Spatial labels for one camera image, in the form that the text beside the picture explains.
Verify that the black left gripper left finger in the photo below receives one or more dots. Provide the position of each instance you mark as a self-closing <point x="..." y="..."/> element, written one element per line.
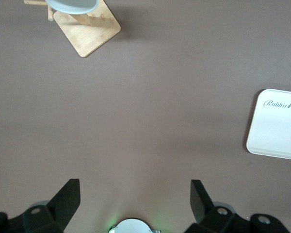
<point x="63" y="206"/>

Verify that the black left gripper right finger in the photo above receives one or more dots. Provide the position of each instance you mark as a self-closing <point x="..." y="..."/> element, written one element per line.
<point x="208" y="218"/>

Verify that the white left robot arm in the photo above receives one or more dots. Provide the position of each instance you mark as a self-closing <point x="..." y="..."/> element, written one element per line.
<point x="133" y="227"/>

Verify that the white tray with Rabbit print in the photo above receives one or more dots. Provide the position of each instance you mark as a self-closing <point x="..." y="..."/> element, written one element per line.
<point x="274" y="131"/>

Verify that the wooden mug stand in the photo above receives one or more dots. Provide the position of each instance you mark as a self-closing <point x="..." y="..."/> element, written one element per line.
<point x="87" y="36"/>

